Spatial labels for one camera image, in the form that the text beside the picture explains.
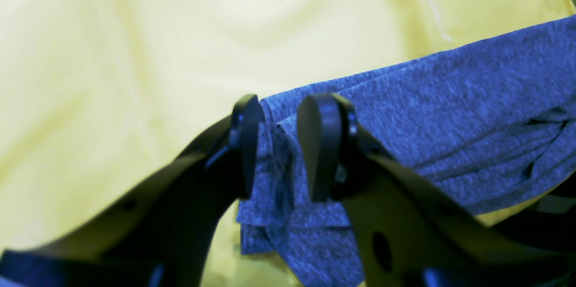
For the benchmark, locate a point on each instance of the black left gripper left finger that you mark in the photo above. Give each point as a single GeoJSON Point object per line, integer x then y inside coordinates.
{"type": "Point", "coordinates": [159, 233]}

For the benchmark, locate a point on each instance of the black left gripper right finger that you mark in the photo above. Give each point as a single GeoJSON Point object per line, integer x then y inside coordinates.
{"type": "Point", "coordinates": [408, 233]}

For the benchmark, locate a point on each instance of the grey long-sleeve shirt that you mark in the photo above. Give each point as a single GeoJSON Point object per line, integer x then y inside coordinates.
{"type": "Point", "coordinates": [491, 124]}

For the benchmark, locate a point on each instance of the yellow table cloth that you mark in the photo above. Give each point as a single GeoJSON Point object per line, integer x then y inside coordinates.
{"type": "Point", "coordinates": [96, 94]}

